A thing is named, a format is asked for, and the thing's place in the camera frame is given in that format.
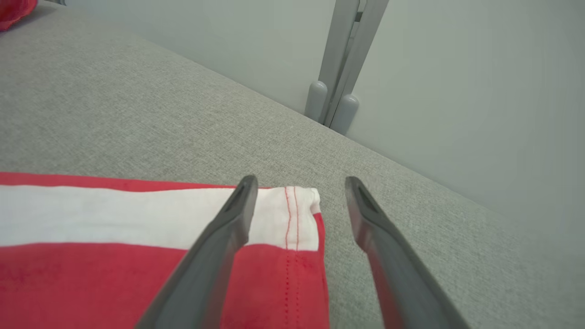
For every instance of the red and white shirt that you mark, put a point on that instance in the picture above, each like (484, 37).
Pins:
(114, 283)

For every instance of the red jersey white sleeves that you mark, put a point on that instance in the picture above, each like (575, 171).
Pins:
(13, 11)

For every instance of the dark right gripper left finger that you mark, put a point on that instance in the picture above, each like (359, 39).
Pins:
(215, 260)

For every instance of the grey partition post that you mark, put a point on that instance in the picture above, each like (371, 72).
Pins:
(368, 36)
(340, 36)

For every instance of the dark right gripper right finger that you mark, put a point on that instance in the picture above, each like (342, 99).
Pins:
(393, 265)

